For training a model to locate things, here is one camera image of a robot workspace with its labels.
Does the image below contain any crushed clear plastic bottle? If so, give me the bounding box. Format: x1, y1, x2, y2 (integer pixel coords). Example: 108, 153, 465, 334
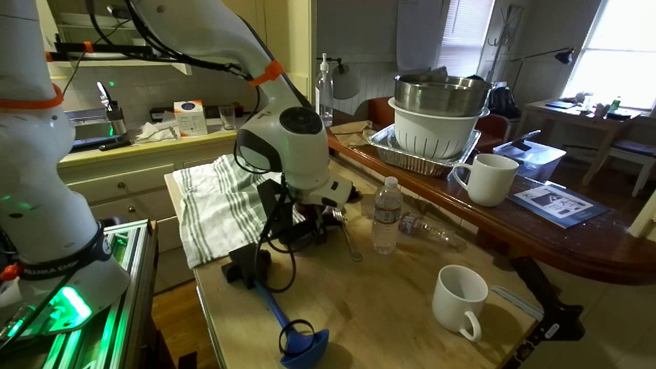
399, 212, 460, 251

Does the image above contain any white green striped towel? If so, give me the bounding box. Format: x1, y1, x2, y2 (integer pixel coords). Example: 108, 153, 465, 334
163, 153, 284, 270

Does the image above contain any aluminium foil tray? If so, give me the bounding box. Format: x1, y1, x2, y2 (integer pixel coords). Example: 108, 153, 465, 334
365, 123, 484, 180

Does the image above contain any white plastic colander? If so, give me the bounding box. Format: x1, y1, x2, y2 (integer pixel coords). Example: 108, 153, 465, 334
388, 97, 484, 163

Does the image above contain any wooden desk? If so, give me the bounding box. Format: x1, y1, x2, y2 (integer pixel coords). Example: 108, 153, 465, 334
521, 99, 652, 187

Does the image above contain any black camera clamp mount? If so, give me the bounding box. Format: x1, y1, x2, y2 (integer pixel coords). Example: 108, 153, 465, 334
501, 254, 588, 369

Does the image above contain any white tissue box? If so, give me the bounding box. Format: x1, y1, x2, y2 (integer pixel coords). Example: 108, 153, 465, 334
171, 99, 210, 138

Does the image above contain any brown folded towel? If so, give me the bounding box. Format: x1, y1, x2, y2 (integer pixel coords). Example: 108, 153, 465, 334
328, 119, 375, 147

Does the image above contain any clear plastic water bottle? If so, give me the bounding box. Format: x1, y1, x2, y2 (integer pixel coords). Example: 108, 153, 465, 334
370, 175, 406, 259

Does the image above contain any wooden chair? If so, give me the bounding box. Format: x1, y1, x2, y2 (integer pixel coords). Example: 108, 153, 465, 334
601, 111, 656, 200

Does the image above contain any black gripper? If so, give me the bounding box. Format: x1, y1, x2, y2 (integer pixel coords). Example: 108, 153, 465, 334
285, 198, 353, 239

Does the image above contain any large white mug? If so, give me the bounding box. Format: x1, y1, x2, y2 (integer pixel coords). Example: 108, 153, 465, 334
451, 151, 521, 210

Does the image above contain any black metal tap device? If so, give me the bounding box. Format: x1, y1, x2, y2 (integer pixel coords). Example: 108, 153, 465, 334
92, 80, 135, 151

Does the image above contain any printed booklet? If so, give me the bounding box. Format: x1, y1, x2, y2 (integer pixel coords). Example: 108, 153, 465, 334
513, 182, 609, 232

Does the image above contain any black desk lamp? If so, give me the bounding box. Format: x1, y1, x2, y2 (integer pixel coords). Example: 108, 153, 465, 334
508, 46, 578, 104

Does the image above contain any orange cable strap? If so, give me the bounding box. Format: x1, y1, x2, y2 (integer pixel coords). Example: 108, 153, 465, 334
246, 60, 285, 88
0, 85, 68, 114

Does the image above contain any stainless steel bowl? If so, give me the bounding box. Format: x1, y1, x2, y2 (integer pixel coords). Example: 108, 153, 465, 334
391, 72, 493, 119

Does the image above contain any blue funnel tool black head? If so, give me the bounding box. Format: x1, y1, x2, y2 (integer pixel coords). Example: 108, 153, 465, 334
222, 245, 332, 369

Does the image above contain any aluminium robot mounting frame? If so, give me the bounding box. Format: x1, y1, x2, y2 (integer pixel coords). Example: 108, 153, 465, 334
0, 218, 160, 369

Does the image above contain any cream drawer cabinet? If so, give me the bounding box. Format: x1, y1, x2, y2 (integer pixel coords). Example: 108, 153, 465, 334
60, 130, 238, 295

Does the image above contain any clear plastic container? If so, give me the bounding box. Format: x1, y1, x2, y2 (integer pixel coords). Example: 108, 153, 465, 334
493, 138, 569, 182

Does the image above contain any black bar with orange clamps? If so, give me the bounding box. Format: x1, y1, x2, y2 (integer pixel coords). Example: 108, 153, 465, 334
45, 40, 166, 64

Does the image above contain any clear hand sanitizer pump bottle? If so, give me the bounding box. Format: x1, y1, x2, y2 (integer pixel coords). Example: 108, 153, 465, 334
314, 51, 339, 130

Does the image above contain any small white mug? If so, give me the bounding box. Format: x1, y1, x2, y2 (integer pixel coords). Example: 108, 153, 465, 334
430, 263, 493, 344

